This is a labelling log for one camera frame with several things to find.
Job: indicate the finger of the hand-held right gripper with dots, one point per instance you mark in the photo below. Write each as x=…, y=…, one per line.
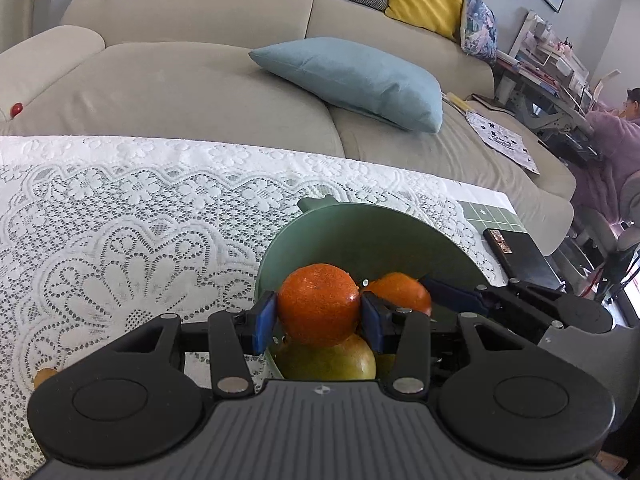
x=455, y=294
x=525, y=322

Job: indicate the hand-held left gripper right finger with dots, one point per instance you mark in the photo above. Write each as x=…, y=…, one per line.
x=372, y=321

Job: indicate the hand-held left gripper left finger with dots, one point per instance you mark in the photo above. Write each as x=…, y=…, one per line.
x=263, y=322

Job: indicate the orange tangerine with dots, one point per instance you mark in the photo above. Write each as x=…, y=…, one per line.
x=318, y=305
x=402, y=292

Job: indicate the yellow-green apple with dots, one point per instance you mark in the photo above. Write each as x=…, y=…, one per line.
x=335, y=362

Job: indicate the green colander bowl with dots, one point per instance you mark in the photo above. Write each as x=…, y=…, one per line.
x=370, y=240

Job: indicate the small brown longan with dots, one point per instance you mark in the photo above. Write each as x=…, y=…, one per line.
x=44, y=378

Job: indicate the black notebook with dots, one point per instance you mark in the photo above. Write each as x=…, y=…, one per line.
x=530, y=257

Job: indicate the grey office chair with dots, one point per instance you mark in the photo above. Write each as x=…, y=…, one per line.
x=627, y=240

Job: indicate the green grid cutting mat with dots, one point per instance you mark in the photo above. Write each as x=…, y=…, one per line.
x=492, y=216

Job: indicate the printed paper sheet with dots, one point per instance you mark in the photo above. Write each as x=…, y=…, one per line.
x=502, y=140

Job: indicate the white lace tablecloth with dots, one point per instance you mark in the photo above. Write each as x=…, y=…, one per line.
x=125, y=240

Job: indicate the yellow booklet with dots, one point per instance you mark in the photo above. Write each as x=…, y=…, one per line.
x=456, y=101

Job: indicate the brown notebook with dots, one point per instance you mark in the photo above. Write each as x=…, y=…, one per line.
x=492, y=102

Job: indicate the light blue pillow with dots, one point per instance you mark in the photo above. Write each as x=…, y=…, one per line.
x=355, y=80

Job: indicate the cluttered shelf unit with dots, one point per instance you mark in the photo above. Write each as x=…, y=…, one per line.
x=540, y=60

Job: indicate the beige sofa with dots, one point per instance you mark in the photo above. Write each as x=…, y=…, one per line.
x=175, y=85

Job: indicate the blue patterned cushion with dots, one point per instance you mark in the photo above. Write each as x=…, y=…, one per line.
x=479, y=27

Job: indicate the small red ball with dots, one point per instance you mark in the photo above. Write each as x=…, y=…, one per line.
x=16, y=109

